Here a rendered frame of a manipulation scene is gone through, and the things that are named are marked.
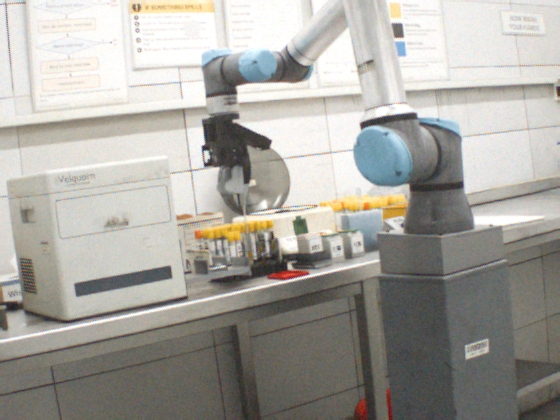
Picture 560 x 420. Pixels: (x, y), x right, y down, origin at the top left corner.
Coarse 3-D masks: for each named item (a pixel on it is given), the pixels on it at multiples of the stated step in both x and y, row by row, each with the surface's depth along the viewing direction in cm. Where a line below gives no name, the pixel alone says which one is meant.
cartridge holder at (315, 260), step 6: (318, 252) 210; (324, 252) 211; (300, 258) 212; (306, 258) 210; (312, 258) 209; (318, 258) 210; (324, 258) 211; (294, 264) 214; (300, 264) 212; (306, 264) 210; (312, 264) 208; (318, 264) 208; (324, 264) 209; (330, 264) 210
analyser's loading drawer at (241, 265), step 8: (216, 256) 195; (224, 256) 192; (232, 256) 200; (240, 256) 198; (200, 264) 192; (216, 264) 195; (224, 264) 193; (232, 264) 200; (240, 264) 197; (248, 264) 195; (200, 272) 192; (208, 272) 190; (216, 272) 191; (224, 272) 191; (232, 272) 192; (240, 272) 194; (248, 272) 195; (192, 280) 187; (200, 280) 188
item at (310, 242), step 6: (306, 234) 212; (312, 234) 211; (318, 234) 212; (300, 240) 212; (306, 240) 210; (312, 240) 210; (318, 240) 211; (300, 246) 212; (306, 246) 210; (312, 246) 210; (318, 246) 211; (300, 252) 212; (306, 252) 210; (312, 252) 210
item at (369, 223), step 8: (344, 216) 227; (352, 216) 226; (360, 216) 227; (368, 216) 228; (376, 216) 229; (344, 224) 228; (352, 224) 226; (360, 224) 227; (368, 224) 228; (376, 224) 229; (360, 232) 227; (368, 232) 228; (376, 232) 229; (368, 240) 228; (376, 240) 229; (368, 248) 226; (376, 248) 227
